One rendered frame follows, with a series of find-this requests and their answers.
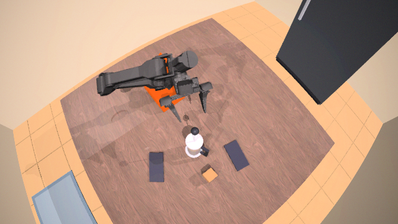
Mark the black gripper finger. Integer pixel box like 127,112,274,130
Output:
165,103,181,122
199,91,210,113

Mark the dark grey flat rectangle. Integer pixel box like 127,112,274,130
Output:
224,140,249,171
149,152,164,182

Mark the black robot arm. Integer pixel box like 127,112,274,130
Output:
96,50,200,96

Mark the white french press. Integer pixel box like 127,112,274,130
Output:
185,127,210,158

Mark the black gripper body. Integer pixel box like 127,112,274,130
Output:
159,73,213,106

